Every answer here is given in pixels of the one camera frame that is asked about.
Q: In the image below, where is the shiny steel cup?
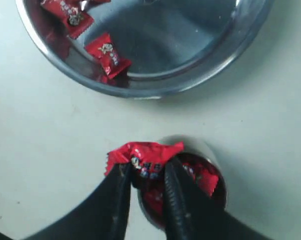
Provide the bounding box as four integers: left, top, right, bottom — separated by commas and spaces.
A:
137, 135, 228, 230

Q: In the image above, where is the red candy cup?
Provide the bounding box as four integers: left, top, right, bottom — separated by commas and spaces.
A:
104, 141, 185, 189

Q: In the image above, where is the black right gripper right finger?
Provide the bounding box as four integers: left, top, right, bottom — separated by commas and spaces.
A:
164, 158, 266, 240

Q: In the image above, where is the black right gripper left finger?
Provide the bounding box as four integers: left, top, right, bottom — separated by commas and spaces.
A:
28, 164, 132, 240

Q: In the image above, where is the red candy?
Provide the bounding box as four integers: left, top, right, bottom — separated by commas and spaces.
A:
40, 0, 94, 39
182, 162, 220, 197
84, 32, 132, 79

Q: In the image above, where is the round steel plate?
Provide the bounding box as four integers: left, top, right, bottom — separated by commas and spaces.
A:
16, 0, 273, 99

